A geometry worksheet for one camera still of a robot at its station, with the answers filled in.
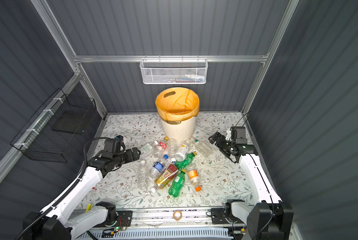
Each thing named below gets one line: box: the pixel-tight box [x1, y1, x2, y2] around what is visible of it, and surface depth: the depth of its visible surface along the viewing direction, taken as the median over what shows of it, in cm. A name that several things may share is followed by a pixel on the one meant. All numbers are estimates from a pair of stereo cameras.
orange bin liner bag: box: [155, 87, 200, 122], surface depth 98 cm
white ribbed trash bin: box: [160, 114, 197, 141], surface depth 95 cm
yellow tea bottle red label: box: [150, 164, 179, 193], surface depth 83 cm
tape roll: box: [173, 209, 183, 221], surface depth 77 cm
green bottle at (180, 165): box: [175, 152, 198, 171], surface depth 91 cm
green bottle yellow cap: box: [168, 168, 187, 198], surface depth 82 cm
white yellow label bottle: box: [175, 144, 189, 162], surface depth 90 cm
